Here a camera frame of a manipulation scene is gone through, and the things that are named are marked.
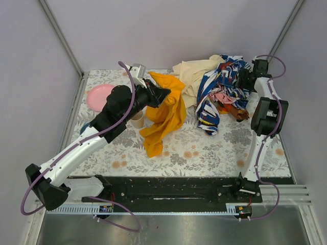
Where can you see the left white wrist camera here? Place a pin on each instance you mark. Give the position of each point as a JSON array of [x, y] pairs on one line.
[[137, 72]]

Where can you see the blue white patterned cloth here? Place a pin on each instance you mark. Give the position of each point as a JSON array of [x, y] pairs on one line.
[[218, 86]]

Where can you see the pink patterned cloth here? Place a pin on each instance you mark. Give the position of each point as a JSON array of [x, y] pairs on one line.
[[221, 97]]

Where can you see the pink plastic plate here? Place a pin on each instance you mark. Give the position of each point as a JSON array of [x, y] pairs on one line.
[[97, 97]]

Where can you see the orange black patterned cloth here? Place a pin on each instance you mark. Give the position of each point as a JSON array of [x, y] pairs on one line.
[[238, 114]]

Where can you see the left aluminium frame post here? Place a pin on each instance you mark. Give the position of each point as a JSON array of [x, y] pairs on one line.
[[60, 35]]

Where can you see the cream cloth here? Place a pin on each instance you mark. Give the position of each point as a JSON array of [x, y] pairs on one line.
[[190, 73]]

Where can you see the beige cup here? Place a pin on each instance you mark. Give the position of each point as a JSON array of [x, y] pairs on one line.
[[138, 120]]

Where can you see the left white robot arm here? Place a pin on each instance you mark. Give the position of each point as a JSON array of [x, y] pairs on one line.
[[50, 181]]

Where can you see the yellow orange cloth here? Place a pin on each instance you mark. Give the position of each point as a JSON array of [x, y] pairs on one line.
[[168, 117]]

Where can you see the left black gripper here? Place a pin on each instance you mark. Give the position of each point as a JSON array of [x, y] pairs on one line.
[[151, 93]]

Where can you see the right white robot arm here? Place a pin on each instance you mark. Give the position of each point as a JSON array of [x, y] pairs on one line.
[[266, 123]]

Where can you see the aluminium frame post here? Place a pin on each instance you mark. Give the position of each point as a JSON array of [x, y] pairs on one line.
[[60, 35], [287, 25]]

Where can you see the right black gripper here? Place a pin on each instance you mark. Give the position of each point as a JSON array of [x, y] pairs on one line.
[[241, 80]]

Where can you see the blue bowl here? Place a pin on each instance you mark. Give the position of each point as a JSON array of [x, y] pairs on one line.
[[84, 128]]

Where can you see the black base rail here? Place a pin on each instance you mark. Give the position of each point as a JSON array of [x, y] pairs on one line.
[[169, 194]]

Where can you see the right aluminium frame post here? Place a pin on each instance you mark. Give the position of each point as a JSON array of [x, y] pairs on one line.
[[287, 25]]

